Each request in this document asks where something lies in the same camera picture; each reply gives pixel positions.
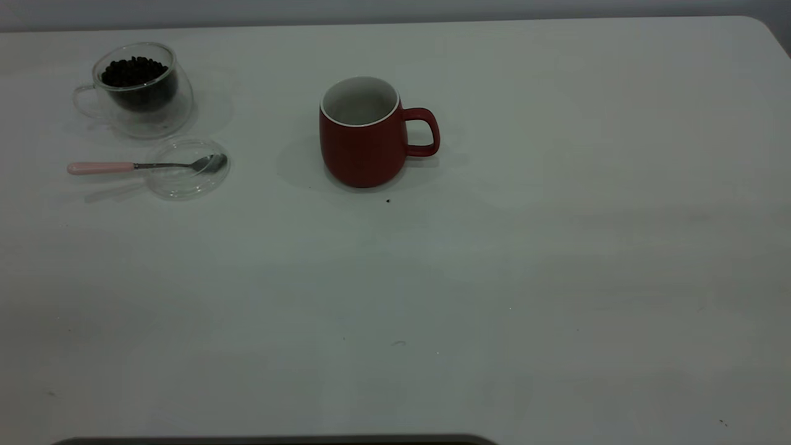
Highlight red ceramic mug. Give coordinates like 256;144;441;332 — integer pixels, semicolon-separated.
319;75;441;189

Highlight pink handled metal spoon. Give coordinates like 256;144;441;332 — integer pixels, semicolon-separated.
67;153;229;176

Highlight clear round glass lid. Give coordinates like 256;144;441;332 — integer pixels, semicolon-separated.
143;137;231;200

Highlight dark coffee beans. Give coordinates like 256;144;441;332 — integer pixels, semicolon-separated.
101;56;179;113

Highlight clear double wall glass cup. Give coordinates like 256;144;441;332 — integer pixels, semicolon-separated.
73;41;195;139

